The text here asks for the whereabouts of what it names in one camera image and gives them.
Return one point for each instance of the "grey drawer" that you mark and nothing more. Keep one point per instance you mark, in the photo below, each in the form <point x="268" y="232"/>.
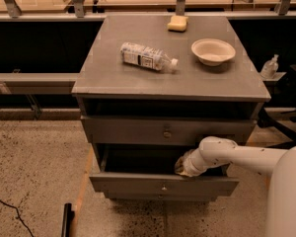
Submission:
<point x="150" y="169"/>
<point x="163" y="131"/>
<point x="159" y="197"/>

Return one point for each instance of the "grey bottom drawer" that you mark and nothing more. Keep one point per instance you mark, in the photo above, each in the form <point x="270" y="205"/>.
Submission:
<point x="159" y="197"/>

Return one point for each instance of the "grey drawer cabinet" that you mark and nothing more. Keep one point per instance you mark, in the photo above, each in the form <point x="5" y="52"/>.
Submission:
<point x="107" y="86"/>

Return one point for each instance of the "grey metal rail frame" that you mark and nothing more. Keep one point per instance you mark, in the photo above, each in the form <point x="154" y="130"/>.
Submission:
<point x="40" y="40"/>

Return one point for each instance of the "black bar on floor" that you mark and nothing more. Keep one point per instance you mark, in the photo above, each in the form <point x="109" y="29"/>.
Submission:
<point x="66" y="221"/>

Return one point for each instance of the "hand sanitizer pump bottle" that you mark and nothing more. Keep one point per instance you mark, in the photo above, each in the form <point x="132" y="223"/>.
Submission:
<point x="270" y="68"/>

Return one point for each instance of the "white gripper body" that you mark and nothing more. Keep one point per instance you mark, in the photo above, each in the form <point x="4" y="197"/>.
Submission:
<point x="192" y="163"/>

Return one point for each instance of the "white paper bowl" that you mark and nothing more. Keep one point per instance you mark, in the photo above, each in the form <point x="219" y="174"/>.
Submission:
<point x="213" y="52"/>

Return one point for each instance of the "grey top drawer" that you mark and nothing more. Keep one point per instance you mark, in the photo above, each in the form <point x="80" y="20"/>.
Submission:
<point x="163" y="131"/>

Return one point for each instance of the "clear plastic water bottle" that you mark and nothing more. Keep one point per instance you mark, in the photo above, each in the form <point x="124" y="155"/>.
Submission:
<point x="147" y="57"/>

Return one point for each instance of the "yellow sponge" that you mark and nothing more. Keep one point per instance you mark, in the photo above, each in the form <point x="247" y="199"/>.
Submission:
<point x="177" y="23"/>

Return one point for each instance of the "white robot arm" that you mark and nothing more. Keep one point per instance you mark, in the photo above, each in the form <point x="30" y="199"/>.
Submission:
<point x="279" y="164"/>

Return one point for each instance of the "black office chair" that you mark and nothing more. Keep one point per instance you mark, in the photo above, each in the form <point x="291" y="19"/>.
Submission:
<point x="280" y="112"/>

